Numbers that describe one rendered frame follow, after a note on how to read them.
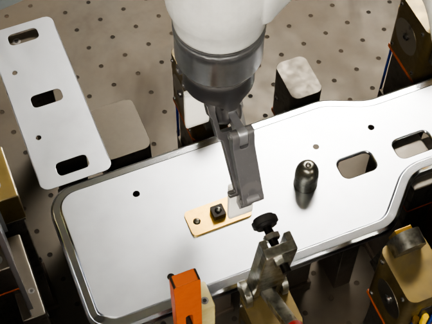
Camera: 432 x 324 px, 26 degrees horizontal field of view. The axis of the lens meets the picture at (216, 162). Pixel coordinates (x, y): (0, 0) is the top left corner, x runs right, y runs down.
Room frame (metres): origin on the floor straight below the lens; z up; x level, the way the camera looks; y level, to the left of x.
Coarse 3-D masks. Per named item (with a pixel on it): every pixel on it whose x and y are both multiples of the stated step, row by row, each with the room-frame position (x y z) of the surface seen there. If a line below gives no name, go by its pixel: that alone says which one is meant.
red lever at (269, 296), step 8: (272, 288) 0.44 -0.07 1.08; (264, 296) 0.43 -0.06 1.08; (272, 296) 0.43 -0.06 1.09; (272, 304) 0.42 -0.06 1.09; (280, 304) 0.42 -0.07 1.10; (280, 312) 0.40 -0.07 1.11; (288, 312) 0.40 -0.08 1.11; (280, 320) 0.39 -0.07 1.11; (288, 320) 0.39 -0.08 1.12; (296, 320) 0.39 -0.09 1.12
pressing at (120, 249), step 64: (256, 128) 0.72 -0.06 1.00; (320, 128) 0.72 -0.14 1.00; (384, 128) 0.72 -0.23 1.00; (64, 192) 0.62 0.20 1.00; (128, 192) 0.62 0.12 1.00; (192, 192) 0.62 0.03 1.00; (320, 192) 0.62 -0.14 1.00; (384, 192) 0.62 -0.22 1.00; (128, 256) 0.52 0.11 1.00; (192, 256) 0.52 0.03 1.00; (320, 256) 0.52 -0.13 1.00; (128, 320) 0.43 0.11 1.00
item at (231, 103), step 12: (192, 84) 0.56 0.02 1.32; (240, 84) 0.55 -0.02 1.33; (252, 84) 0.57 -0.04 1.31; (192, 96) 0.56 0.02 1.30; (204, 96) 0.55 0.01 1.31; (216, 96) 0.55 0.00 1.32; (228, 96) 0.55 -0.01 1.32; (240, 96) 0.55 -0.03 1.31; (216, 108) 0.56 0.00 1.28; (228, 108) 0.55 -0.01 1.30; (240, 108) 0.55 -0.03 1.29; (228, 120) 0.54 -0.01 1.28
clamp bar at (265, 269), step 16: (256, 224) 0.46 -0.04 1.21; (272, 224) 0.46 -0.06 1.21; (272, 240) 0.44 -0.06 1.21; (288, 240) 0.44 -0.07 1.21; (256, 256) 0.44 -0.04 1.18; (272, 256) 0.42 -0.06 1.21; (288, 256) 0.42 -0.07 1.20; (256, 272) 0.43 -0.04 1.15; (272, 272) 0.43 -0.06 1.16; (288, 272) 0.41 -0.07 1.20; (256, 288) 0.43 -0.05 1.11
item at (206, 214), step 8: (224, 200) 0.60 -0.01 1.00; (200, 208) 0.59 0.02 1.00; (208, 208) 0.59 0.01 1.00; (224, 208) 0.59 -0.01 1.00; (184, 216) 0.58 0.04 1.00; (192, 216) 0.58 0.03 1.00; (200, 216) 0.58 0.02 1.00; (208, 216) 0.58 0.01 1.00; (216, 216) 0.57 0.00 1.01; (224, 216) 0.58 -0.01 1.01; (240, 216) 0.58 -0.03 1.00; (248, 216) 0.58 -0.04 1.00; (192, 224) 0.57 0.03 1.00; (200, 224) 0.57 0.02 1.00; (208, 224) 0.57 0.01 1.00; (216, 224) 0.57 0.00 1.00; (224, 224) 0.57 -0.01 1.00; (192, 232) 0.56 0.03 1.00; (200, 232) 0.56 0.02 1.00
